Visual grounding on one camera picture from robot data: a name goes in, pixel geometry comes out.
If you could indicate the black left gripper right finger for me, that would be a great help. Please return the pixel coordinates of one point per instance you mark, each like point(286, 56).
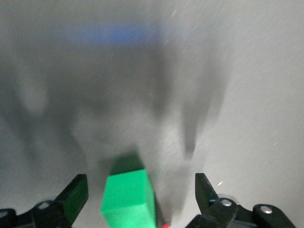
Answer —
point(206, 197)

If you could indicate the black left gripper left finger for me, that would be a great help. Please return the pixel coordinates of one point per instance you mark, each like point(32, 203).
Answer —
point(71, 194)

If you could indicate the red cube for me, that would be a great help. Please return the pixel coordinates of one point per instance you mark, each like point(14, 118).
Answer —
point(166, 225)

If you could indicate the green cube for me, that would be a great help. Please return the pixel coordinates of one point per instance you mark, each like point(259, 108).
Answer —
point(126, 199)

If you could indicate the blue plastic bin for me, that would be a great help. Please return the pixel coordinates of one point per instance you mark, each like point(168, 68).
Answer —
point(114, 34)

